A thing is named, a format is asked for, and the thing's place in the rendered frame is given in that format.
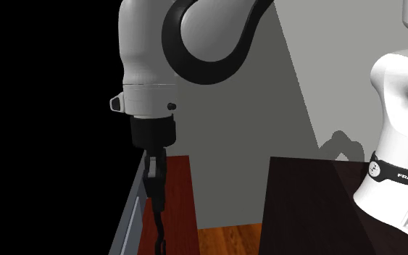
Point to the dark robot stand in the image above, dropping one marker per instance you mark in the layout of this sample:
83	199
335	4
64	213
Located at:
295	212

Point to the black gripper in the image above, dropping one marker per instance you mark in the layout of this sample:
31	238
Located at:
152	132

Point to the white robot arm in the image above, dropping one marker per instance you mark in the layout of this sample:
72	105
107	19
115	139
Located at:
143	53

